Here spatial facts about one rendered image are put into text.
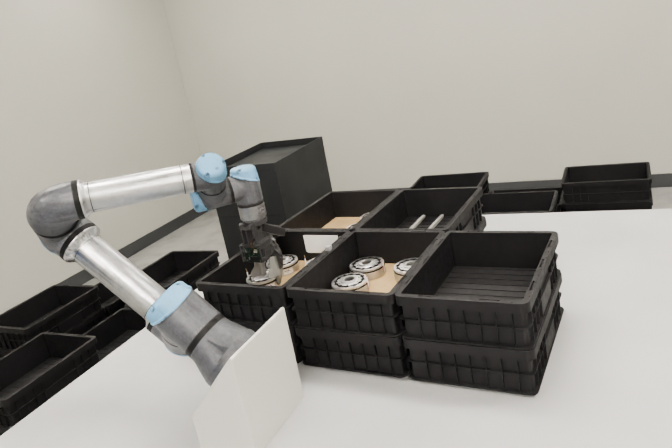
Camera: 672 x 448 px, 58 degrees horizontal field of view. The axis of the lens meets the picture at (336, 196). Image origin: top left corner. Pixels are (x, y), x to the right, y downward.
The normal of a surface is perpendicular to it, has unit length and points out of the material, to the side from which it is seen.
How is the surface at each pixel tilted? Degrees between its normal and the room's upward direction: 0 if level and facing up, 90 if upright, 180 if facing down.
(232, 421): 90
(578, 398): 0
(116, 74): 90
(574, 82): 90
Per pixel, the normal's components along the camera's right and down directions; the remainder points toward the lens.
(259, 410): 0.89, -0.04
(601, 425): -0.18, -0.95
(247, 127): -0.40, 0.32
